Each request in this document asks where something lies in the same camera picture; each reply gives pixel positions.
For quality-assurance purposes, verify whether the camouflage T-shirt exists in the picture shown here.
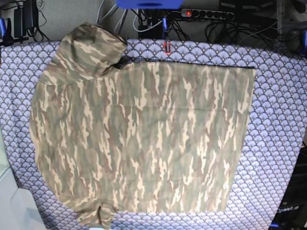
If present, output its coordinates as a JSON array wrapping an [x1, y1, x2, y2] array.
[[29, 23, 256, 229]]

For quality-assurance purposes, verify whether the red and black clamp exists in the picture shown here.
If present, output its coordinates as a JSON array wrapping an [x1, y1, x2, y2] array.
[[163, 40, 171, 54]]

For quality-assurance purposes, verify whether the black power strip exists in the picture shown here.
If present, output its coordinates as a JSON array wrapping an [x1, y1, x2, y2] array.
[[180, 9, 235, 21]]

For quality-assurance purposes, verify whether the purple fan-pattern tablecloth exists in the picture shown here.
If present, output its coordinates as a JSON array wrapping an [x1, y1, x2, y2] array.
[[0, 39, 307, 230]]

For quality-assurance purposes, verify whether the black power adapter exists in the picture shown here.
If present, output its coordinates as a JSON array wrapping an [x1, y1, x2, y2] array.
[[14, 0, 38, 38]]

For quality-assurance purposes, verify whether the light grey plastic furniture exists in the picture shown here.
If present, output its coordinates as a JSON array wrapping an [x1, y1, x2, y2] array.
[[0, 138, 46, 230]]

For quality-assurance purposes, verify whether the black OpenArm base box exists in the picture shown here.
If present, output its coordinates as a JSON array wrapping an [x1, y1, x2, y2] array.
[[269, 147, 307, 230]]

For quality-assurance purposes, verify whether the blue clamp handle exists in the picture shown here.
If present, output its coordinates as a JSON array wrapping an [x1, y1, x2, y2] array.
[[162, 17, 167, 39]]

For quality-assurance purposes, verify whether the blue mount bracket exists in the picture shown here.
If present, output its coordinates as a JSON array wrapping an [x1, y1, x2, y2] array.
[[116, 0, 183, 9]]

